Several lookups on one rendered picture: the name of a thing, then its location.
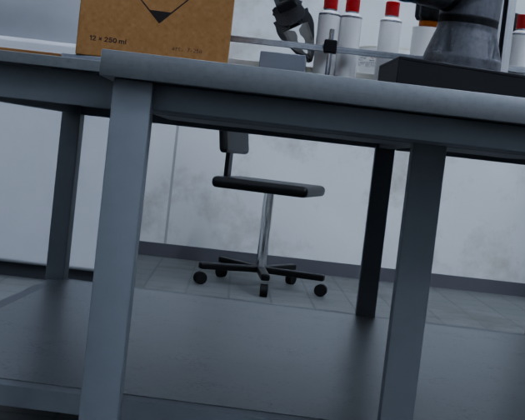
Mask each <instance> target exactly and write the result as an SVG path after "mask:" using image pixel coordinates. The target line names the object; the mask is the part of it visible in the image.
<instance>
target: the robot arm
mask: <svg viewBox="0 0 525 420"><path fill-rule="evenodd" d="M398 1H401V2H405V3H416V4H419V5H423V6H426V7H430V8H436V9H439V15H438V20H437V28H436V30H435V32H434V34H433V35H432V38H431V40H430V42H429V44H428V45H427V48H426V50H425V52H424V54H423V56H422V60H428V61H434V62H440V63H450V64H455V65H461V66H466V67H472V68H482V69H487V70H493V71H499V72H501V66H502V64H501V58H500V52H499V46H498V24H499V20H500V15H501V10H502V5H503V0H398ZM274 2H275V4H276V7H274V8H273V9H272V12H273V14H272V15H273V16H274V17H275V19H276V22H274V23H273V24H274V25H275V27H276V30H277V35H278V36H279V37H280V38H281V40H282V41H288V42H296V43H298V35H297V34H296V32H295V31H291V30H290V29H292V28H295V27H297V26H299V25H302V26H301V27H300V28H299V32H300V35H301V36H302V37H303V38H304V40H305V43H311V44H314V21H313V17H312V15H311V14H310V12H309V11H308V8H307V7H306V8H304V7H303V5H302V3H303V1H300V0H274ZM291 49H292V50H293V51H294V52H295V53H296V54H298V55H305V56H306V59H307V63H310V62H312V61H313V56H314V51H313V50H307V54H306V53H305V52H304V51H303V50H302V49H296V48H291Z"/></svg>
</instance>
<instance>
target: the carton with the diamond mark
mask: <svg viewBox="0 0 525 420"><path fill-rule="evenodd" d="M234 3H235V0H81V2H80V11H79V19H78V27H77V43H76V51H75V53H76V54H79V55H87V56H94V57H101V53H102V49H111V50H118V51H125V52H133V53H146V54H153V55H161V56H169V57H175V58H189V59H197V60H204V61H211V62H219V63H228V55H229V48H230V40H231V32H232V25H233V10H234Z"/></svg>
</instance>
